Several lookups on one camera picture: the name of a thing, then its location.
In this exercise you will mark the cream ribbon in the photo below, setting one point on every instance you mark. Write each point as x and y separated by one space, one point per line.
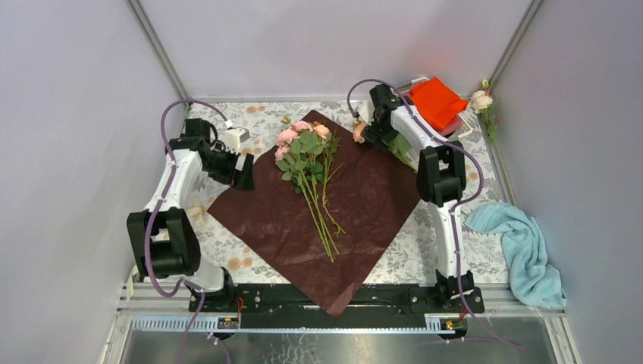
196 211

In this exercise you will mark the orange cloth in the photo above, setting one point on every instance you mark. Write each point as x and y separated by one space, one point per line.
436 102

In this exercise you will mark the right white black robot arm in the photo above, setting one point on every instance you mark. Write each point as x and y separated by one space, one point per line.
440 180

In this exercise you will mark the light blue towel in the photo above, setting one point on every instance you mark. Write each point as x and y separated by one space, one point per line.
532 279

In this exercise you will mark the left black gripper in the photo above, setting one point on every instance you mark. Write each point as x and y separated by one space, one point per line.
243 178

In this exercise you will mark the white fake rose stem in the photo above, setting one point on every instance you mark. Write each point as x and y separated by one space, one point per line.
482 104

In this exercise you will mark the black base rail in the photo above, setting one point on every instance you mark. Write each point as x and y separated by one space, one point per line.
331 304

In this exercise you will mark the aluminium frame rail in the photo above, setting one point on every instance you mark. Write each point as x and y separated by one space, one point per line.
499 302

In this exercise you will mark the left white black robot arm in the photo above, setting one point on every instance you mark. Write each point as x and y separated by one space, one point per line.
162 235

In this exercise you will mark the white plastic basket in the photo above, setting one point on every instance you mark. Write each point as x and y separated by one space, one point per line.
464 131

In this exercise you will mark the pink cloth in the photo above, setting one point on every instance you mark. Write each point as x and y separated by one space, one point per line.
452 126

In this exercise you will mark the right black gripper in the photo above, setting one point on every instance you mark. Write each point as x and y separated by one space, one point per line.
370 133

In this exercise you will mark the pink fake flower stem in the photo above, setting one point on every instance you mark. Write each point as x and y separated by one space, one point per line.
399 147
305 156

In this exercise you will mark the dark red wrapping paper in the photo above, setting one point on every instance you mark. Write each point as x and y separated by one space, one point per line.
371 196

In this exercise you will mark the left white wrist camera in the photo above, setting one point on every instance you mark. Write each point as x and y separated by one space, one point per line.
233 138

